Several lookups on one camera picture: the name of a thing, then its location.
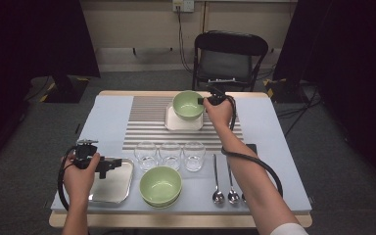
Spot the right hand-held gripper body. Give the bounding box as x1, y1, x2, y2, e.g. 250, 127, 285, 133
205, 77, 238, 107

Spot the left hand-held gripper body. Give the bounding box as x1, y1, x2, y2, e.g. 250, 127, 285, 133
73, 139, 100, 170

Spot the green ceramic bowl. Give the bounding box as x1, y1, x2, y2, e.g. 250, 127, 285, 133
139, 165, 183, 206
142, 195, 181, 210
171, 90, 206, 121

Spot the white square plate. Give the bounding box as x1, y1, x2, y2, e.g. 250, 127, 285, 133
87, 158, 135, 205
164, 102, 205, 132

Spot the person's right hand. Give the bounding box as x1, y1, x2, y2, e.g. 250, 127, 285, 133
203, 97, 235, 132

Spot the person's left hand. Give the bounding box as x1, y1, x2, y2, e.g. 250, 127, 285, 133
62, 152, 102, 204

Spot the clear drinking glass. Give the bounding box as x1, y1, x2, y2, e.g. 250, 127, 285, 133
133, 140, 159, 172
182, 140, 207, 173
159, 140, 183, 170

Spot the black folding chair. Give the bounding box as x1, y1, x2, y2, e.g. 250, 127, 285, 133
191, 29, 270, 92

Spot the brown white striped placemat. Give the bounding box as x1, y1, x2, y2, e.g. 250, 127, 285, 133
121, 95, 247, 153

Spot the black taped stand base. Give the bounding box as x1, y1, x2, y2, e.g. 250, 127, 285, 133
40, 75, 90, 105
263, 77, 307, 105

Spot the dark curtain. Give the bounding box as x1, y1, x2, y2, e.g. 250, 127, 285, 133
0, 0, 101, 170
272, 0, 376, 194

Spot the person's white right sleeve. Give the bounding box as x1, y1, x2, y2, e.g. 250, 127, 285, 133
268, 222, 309, 235

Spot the left hand-held gripper cable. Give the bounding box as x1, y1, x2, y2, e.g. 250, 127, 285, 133
57, 146, 77, 212

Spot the hand-held gripper cable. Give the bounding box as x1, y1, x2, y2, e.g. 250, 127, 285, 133
57, 146, 77, 212
220, 93, 284, 200

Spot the black wall socket cable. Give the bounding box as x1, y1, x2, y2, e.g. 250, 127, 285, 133
175, 5, 195, 74

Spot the black floor cable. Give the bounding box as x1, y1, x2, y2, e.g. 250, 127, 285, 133
275, 82, 322, 138

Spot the right hand-held gripper cable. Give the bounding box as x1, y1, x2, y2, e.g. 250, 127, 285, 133
220, 93, 284, 200

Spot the white wall socket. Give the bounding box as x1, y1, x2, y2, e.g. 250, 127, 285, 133
171, 0, 195, 14

